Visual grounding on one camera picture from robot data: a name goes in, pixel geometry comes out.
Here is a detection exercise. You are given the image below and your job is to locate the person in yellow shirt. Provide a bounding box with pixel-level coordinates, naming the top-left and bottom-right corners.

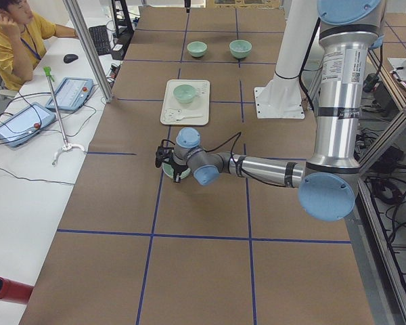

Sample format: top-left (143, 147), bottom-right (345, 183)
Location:
top-left (0, 1), bottom-right (78, 91)

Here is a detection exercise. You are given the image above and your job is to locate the cream bear tray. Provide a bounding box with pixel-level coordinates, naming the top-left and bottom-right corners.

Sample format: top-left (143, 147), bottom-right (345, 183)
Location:
top-left (160, 79), bottom-right (210, 126)

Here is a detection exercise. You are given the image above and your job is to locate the black keyboard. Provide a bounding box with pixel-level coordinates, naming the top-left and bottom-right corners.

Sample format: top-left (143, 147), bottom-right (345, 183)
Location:
top-left (88, 25), bottom-right (111, 56)

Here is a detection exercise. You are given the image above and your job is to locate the aluminium frame post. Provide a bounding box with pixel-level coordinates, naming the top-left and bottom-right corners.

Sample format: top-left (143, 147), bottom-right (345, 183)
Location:
top-left (63, 0), bottom-right (113, 103)

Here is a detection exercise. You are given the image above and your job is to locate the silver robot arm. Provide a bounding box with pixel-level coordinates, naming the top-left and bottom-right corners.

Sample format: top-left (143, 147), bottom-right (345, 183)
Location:
top-left (156, 1), bottom-right (386, 221)

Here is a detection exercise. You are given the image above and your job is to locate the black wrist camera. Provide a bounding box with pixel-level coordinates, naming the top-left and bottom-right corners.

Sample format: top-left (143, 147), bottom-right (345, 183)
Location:
top-left (155, 146), bottom-right (173, 168)

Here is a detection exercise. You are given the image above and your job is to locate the white plastic spoon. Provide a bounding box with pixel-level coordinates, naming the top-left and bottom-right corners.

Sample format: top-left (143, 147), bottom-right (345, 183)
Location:
top-left (175, 115), bottom-right (203, 121)

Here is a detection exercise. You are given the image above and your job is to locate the green bowl with ice cubes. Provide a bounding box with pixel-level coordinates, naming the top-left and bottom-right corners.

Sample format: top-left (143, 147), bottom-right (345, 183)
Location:
top-left (229, 39), bottom-right (252, 60)

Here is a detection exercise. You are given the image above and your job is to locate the near blue teach pendant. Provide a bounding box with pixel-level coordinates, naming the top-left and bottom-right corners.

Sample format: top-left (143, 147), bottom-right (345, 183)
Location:
top-left (0, 102), bottom-right (56, 148)

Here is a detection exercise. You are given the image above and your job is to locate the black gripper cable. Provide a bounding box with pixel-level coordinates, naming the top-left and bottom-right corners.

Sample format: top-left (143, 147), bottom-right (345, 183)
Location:
top-left (160, 131), bottom-right (244, 153)

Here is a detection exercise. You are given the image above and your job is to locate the blue teach pendant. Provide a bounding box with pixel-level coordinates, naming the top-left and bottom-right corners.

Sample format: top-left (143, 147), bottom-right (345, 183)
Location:
top-left (52, 77), bottom-right (94, 112)
top-left (0, 102), bottom-right (56, 148)

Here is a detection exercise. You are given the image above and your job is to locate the red tube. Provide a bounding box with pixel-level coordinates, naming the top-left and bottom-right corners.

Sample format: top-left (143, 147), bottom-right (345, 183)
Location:
top-left (0, 277), bottom-right (34, 305)

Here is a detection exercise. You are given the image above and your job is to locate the silver grabber stick green tip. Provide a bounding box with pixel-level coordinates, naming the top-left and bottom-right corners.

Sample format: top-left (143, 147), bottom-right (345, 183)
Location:
top-left (43, 66), bottom-right (86, 166)

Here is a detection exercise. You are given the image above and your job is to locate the green bowl on tray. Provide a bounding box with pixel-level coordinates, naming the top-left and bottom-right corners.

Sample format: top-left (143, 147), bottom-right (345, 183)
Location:
top-left (173, 84), bottom-right (197, 104)

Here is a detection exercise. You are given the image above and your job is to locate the white camera post base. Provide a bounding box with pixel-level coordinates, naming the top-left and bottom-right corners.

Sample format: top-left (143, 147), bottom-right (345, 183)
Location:
top-left (254, 0), bottom-right (319, 119)

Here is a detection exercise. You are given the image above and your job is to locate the far blue teach pendant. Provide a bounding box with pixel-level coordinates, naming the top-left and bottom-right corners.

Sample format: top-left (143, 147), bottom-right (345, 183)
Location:
top-left (52, 77), bottom-right (94, 112)

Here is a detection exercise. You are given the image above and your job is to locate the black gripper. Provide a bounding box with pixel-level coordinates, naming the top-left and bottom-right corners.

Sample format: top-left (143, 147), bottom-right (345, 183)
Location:
top-left (167, 159), bottom-right (188, 183)

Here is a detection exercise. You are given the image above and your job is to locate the black computer mouse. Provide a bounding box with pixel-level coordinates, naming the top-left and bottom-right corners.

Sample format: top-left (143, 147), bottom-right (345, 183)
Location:
top-left (63, 53), bottom-right (78, 64)

